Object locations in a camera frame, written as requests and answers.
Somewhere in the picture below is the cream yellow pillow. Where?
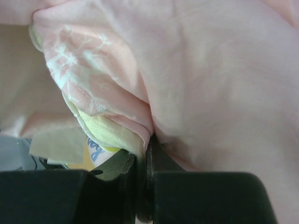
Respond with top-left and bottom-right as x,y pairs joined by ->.
29,24 -> 153,157

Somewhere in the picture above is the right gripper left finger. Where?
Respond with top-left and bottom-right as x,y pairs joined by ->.
0,149 -> 137,224

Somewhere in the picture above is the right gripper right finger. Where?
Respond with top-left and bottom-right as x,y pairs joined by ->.
146,136 -> 277,224

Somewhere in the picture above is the pink cartoon pillowcase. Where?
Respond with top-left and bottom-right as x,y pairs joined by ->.
0,0 -> 299,173

